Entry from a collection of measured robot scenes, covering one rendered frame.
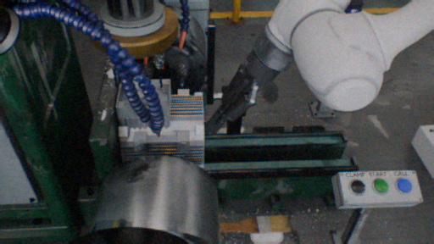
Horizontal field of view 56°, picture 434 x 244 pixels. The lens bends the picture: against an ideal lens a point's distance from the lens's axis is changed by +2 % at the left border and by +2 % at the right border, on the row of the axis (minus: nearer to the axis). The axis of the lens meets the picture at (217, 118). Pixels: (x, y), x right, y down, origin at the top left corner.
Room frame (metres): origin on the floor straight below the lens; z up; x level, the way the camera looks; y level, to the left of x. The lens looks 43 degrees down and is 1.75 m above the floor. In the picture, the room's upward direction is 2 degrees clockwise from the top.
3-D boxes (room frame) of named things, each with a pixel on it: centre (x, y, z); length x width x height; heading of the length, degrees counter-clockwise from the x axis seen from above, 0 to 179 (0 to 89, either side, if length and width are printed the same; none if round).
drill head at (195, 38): (1.06, 0.17, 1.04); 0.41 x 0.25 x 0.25; 5
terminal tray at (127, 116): (0.72, 0.17, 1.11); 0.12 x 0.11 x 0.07; 95
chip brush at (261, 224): (0.59, -0.11, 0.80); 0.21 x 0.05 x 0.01; 97
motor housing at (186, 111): (0.73, 0.13, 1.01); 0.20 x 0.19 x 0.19; 95
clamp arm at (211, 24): (0.87, 0.02, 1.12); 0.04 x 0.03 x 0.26; 95
